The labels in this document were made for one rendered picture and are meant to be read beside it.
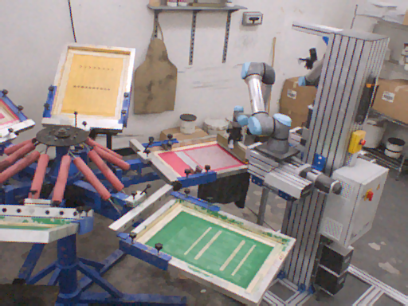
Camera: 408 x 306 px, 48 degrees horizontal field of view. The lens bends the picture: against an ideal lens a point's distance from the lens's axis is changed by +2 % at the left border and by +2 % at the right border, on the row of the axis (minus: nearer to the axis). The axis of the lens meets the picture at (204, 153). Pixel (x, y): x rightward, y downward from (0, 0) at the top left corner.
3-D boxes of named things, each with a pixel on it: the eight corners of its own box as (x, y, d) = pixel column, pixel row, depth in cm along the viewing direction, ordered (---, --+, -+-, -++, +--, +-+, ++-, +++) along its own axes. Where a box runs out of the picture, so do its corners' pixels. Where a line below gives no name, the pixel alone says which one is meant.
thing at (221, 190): (240, 197, 363) (245, 161, 349) (246, 202, 356) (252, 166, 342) (190, 209, 339) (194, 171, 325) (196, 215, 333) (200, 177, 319)
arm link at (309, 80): (336, 54, 299) (299, 91, 342) (350, 53, 303) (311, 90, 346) (331, 39, 303) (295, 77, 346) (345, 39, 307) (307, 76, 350)
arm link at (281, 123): (291, 139, 292) (295, 119, 286) (271, 139, 289) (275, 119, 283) (284, 131, 302) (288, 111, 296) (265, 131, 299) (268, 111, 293)
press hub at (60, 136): (86, 275, 357) (84, 113, 298) (103, 308, 328) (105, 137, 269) (33, 292, 337) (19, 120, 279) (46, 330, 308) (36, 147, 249)
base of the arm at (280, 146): (292, 150, 300) (296, 135, 296) (279, 155, 290) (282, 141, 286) (274, 142, 310) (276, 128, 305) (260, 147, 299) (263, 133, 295)
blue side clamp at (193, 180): (212, 178, 322) (213, 169, 319) (216, 181, 318) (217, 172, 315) (175, 186, 306) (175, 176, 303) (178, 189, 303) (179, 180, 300)
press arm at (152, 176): (221, 163, 360) (221, 157, 357) (225, 166, 356) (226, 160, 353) (64, 195, 297) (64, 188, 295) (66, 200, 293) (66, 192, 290)
